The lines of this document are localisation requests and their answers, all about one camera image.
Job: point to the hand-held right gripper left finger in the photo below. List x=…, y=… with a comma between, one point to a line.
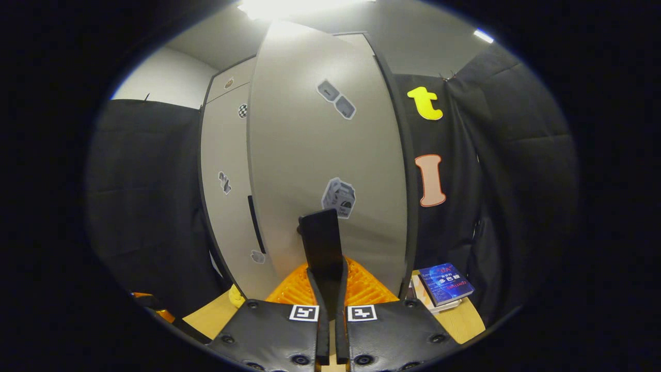
x=323, y=336

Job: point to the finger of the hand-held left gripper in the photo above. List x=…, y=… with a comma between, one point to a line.
x=165, y=314

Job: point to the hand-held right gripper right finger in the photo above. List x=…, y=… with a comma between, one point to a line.
x=341, y=336

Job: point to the white double-door shoe cabinet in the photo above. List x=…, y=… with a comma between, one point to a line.
x=409, y=196

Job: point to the white cabinet drawer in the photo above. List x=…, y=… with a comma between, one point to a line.
x=235, y=77

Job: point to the yellow plush toy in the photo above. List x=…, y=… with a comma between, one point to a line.
x=236, y=295

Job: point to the white-edged book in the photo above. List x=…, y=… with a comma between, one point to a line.
x=421, y=297

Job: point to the blue book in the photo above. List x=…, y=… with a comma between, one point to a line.
x=445, y=284

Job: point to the black backdrop cloth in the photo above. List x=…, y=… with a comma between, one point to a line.
x=516, y=181

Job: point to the small ceiling light panel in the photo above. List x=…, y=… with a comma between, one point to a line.
x=483, y=36

